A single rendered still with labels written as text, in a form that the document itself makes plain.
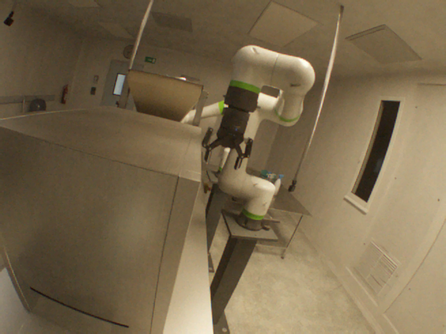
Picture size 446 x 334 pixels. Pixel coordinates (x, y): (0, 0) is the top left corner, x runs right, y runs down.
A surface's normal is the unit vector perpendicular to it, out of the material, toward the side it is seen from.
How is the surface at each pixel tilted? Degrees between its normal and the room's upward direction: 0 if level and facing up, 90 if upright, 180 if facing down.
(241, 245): 90
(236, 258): 90
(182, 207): 90
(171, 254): 90
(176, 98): 118
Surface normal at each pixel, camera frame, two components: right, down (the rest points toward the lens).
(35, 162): 0.10, 0.28
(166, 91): -0.04, 0.69
